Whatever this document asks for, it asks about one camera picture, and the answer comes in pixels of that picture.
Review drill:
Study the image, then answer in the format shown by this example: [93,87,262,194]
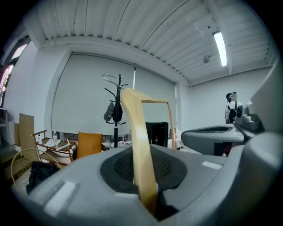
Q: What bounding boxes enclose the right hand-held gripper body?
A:
[233,56,283,133]

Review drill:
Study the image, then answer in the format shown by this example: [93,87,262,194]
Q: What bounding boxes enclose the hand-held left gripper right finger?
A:
[159,130,283,226]

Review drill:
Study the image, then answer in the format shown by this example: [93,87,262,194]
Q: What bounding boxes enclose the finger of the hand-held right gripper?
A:
[181,124,246,155]

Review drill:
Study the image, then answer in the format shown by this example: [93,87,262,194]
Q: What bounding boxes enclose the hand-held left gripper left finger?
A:
[27,143,227,226]

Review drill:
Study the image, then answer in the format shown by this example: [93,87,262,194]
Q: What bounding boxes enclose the wooden hanger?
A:
[102,74,178,216]

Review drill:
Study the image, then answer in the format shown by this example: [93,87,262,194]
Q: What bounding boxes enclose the white curved plastic handle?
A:
[55,138,72,151]

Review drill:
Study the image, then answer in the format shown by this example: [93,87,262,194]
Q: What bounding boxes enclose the black clothes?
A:
[26,161,61,195]

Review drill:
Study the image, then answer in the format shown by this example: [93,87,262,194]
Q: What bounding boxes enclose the black mini fridge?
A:
[145,121,169,148]

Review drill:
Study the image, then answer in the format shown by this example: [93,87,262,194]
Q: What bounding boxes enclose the orange cushion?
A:
[76,132,103,159]

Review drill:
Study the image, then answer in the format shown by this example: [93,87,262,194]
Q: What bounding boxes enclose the black coat rack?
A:
[104,74,129,148]

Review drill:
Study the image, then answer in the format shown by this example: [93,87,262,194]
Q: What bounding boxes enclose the ceiling tube light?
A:
[212,30,228,67]

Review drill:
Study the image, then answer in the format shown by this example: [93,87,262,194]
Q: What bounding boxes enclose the brown cardboard sheet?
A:
[19,113,35,159]

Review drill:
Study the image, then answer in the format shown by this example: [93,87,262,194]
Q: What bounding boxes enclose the grey cap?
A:
[103,102,115,122]

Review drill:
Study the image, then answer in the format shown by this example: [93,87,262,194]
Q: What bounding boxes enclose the black cap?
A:
[112,100,123,122]

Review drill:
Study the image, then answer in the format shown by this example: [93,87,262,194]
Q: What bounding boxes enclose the clear blind pull rod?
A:
[132,63,137,90]

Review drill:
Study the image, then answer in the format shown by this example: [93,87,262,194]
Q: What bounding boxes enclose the white roller blind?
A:
[51,53,177,136]

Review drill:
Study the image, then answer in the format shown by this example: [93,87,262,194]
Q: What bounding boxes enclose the wooden cart with gold frame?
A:
[30,129,78,165]

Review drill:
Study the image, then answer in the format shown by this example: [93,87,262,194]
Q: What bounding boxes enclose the gold wire basket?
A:
[10,148,63,195]

